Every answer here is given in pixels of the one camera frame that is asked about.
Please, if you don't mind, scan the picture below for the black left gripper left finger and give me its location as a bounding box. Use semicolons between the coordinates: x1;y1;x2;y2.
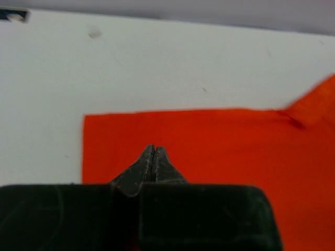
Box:
109;145;154;197

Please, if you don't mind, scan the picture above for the orange t-shirt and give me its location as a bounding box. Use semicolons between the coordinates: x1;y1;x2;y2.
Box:
82;76;334;250

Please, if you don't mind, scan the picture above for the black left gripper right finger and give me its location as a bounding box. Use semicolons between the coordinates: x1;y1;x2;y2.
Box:
152;146;188;184

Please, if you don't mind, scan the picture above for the blue label sticker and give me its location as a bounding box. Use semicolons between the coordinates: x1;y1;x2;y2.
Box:
0;8;30;23

